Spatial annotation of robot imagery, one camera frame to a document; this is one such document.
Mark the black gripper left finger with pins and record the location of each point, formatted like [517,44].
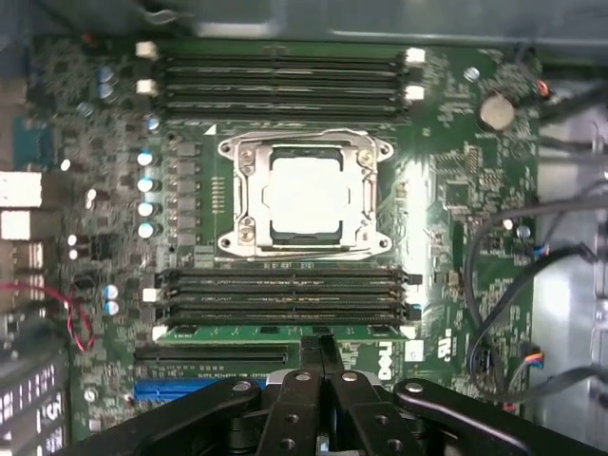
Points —
[294,418]

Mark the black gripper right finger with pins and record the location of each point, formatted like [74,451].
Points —
[361,418]

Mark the black-latched RAM slot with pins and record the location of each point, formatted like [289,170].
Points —
[285,280]
[285,76]
[285,316]
[285,110]

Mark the white-latched RAM slot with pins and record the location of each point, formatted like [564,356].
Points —
[285,92]
[285,61]
[285,298]

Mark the long black expansion slot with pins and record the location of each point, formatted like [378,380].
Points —
[214,355]

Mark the blue expansion slot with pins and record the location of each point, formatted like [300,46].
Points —
[190,392]

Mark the metal socket locking lever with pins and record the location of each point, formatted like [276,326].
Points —
[323,255]
[304,133]

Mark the silver installed CPU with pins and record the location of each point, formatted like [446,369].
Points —
[309,197]

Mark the CPU in metal socket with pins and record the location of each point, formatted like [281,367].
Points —
[228,152]

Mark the green motherboard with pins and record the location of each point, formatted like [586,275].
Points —
[499,166]

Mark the silver metal rear port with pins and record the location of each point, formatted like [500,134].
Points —
[28,256]
[28,290]
[21,225]

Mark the silver coin battery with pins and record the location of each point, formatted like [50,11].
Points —
[497,110]

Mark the silver ethernet port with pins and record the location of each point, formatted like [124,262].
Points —
[21,190]

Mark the teal rear port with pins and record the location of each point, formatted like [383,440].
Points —
[33,140]

